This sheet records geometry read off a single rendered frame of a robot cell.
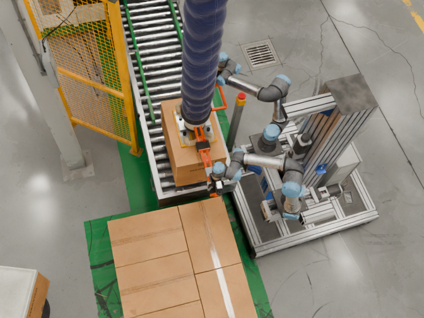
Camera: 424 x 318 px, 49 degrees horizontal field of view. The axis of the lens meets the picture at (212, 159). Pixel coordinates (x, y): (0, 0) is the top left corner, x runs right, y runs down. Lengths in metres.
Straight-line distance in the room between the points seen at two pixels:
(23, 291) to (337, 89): 2.42
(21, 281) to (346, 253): 2.89
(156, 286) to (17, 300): 1.03
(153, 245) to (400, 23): 4.21
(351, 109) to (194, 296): 1.90
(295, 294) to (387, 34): 3.42
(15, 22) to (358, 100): 2.06
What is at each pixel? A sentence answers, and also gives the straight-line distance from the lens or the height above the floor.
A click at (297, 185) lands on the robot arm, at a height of 1.67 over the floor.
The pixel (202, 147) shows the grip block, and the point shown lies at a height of 1.23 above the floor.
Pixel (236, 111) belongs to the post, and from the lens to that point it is 4.06.
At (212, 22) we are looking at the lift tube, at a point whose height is 2.39.
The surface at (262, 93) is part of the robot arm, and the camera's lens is 3.22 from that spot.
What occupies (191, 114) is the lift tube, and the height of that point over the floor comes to 1.42.
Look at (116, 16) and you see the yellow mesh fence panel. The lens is 3.11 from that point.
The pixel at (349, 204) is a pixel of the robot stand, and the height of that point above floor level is 0.21.
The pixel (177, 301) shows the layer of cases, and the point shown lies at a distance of 3.77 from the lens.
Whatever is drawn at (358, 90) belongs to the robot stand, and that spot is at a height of 2.03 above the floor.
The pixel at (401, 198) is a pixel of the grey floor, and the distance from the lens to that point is 5.13.
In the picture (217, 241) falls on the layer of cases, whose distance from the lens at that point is 3.89.
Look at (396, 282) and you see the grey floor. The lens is 4.83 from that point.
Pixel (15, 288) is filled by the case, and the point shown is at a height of 1.02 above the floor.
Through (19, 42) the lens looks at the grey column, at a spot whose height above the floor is 1.93.
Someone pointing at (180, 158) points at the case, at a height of 1.09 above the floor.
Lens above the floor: 4.28
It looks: 64 degrees down
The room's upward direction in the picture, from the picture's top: 11 degrees clockwise
